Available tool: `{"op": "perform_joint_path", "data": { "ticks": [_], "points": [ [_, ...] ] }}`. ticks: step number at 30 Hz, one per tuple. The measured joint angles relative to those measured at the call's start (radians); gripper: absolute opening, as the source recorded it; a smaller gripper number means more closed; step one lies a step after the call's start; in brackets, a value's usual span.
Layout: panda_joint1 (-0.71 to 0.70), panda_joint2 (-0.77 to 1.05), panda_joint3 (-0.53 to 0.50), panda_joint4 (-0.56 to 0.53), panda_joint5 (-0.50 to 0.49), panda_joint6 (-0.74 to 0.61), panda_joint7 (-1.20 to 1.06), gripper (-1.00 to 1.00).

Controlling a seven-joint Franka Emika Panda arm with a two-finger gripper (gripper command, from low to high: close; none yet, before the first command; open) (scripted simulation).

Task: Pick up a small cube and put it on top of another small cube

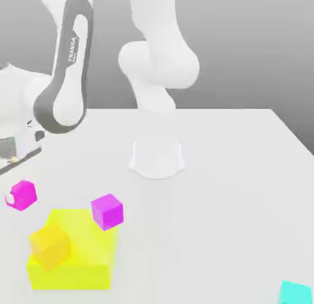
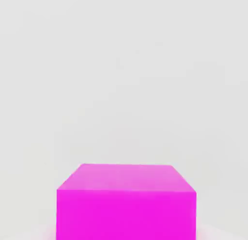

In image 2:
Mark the small magenta cube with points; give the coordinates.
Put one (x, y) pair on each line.
(126, 209)

